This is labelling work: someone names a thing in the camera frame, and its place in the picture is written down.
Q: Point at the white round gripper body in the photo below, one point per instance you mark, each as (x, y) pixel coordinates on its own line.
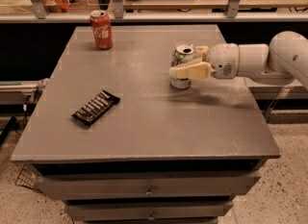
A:
(222, 61)

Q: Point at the green white 7up can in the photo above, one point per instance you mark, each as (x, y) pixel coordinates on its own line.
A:
(181, 54)

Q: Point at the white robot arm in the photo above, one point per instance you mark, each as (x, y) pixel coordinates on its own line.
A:
(278, 63)

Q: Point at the black rxbar chocolate bar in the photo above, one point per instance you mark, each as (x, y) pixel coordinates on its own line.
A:
(89, 113)

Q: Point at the red coca-cola can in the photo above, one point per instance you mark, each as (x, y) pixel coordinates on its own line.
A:
(102, 29)

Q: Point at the grey drawer cabinet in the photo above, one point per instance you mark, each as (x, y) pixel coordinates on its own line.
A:
(214, 125)

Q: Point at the lower grey drawer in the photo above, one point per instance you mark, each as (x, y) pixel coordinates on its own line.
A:
(148, 211)

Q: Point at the grey drawer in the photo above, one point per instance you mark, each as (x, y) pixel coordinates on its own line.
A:
(146, 185)
(148, 211)

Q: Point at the upper grey drawer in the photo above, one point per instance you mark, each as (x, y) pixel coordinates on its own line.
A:
(146, 185)

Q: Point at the metal railing frame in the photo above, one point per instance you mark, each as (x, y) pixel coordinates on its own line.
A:
(17, 11)

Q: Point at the wire mesh basket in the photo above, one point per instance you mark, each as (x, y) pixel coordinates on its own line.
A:
(26, 178)

